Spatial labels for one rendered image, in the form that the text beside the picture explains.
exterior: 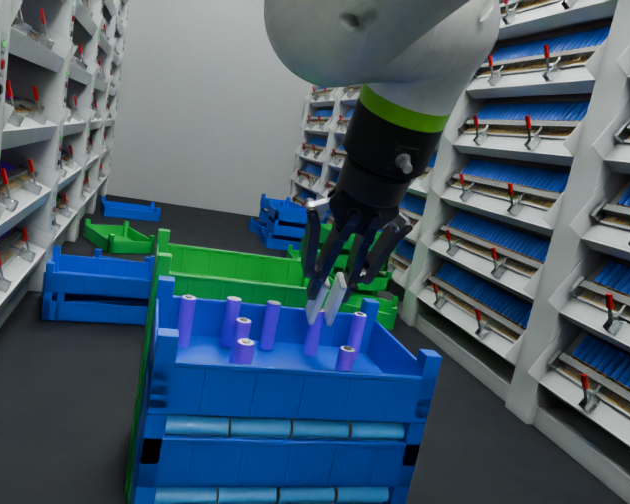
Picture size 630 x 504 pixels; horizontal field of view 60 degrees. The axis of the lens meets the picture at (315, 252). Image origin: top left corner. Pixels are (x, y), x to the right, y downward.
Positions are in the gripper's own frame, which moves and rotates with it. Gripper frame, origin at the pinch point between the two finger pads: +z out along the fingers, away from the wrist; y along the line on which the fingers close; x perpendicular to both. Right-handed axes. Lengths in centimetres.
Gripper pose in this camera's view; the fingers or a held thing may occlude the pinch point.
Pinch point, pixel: (325, 298)
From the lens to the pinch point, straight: 69.4
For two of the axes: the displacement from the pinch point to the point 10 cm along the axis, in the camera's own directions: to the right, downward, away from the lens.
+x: -1.6, -6.2, 7.7
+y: 9.5, 1.3, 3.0
